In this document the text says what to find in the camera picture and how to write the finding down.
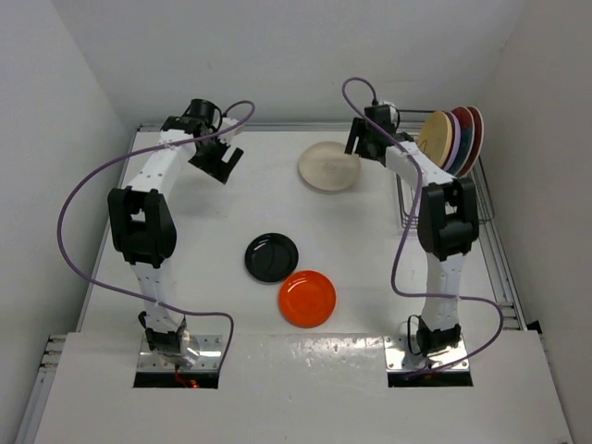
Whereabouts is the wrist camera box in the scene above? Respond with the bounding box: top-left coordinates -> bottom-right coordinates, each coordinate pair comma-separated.
220,117 -> 244,139
378,99 -> 400,123

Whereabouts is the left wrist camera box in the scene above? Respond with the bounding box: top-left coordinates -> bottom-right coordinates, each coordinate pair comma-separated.
220,117 -> 244,139

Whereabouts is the black glossy plate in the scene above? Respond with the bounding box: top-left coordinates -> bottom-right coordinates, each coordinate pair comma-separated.
244,232 -> 300,284

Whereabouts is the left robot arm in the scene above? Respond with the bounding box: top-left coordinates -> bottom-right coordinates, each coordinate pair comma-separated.
107,99 -> 243,368

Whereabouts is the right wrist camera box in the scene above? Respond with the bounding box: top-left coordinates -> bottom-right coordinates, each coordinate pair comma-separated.
378,99 -> 400,123

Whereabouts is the orange glossy plate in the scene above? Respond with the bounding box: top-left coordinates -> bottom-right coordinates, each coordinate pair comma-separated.
277,270 -> 338,328

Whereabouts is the cream plastic plate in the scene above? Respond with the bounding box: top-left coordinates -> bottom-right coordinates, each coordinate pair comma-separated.
298,142 -> 362,192

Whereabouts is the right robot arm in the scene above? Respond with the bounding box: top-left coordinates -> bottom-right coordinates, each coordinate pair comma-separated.
345,99 -> 479,356

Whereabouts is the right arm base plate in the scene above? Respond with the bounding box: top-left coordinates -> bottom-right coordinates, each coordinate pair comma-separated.
383,333 -> 473,389

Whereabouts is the grey wire dish rack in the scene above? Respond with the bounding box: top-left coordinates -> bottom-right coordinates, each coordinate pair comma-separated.
388,108 -> 497,230

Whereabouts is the red teal floral plate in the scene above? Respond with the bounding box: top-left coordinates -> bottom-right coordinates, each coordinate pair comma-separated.
460,106 -> 485,177
450,106 -> 474,176

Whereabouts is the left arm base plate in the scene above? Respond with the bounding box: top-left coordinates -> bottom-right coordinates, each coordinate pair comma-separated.
133,335 -> 223,389

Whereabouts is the yellow plastic plate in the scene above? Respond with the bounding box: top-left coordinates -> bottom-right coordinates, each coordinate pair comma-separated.
418,111 -> 453,169

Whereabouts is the lilac plastic plate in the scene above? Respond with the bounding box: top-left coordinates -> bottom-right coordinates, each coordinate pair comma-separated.
443,112 -> 461,171

